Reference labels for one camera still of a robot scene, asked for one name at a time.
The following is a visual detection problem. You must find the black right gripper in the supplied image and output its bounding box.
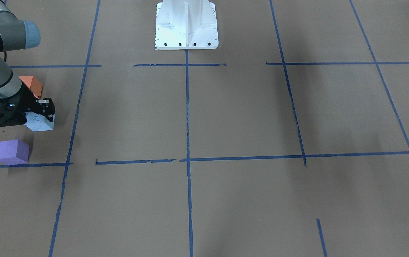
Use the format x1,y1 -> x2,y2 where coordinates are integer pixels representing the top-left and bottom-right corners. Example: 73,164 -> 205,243
0,85 -> 55,127

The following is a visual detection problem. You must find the light blue foam block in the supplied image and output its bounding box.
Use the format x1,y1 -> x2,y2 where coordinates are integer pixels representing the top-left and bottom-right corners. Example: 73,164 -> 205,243
24,112 -> 55,132

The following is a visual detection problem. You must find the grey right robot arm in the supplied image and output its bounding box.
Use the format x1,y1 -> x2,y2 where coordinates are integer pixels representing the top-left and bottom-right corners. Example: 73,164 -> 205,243
0,0 -> 55,132

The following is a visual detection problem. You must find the orange foam block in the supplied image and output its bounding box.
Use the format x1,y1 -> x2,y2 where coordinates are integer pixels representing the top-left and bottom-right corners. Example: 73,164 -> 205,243
19,75 -> 43,99

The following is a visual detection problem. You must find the purple foam block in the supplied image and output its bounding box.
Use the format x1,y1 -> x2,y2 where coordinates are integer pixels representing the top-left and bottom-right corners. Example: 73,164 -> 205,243
0,139 -> 30,166

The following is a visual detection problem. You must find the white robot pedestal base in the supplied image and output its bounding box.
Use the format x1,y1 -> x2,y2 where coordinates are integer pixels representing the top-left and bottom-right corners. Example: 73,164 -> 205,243
155,0 -> 219,50

